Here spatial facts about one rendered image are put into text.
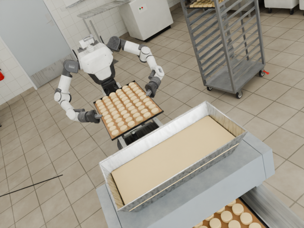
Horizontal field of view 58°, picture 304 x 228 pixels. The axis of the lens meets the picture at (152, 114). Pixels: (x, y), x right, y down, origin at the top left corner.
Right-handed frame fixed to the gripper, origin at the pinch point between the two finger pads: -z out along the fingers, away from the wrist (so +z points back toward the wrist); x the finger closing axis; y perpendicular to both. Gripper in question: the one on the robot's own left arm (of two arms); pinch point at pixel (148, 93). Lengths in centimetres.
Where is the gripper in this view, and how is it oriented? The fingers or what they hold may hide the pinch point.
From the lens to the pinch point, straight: 213.7
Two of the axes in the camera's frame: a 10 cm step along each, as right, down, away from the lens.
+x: -3.4, -7.6, -5.6
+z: 3.5, -6.5, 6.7
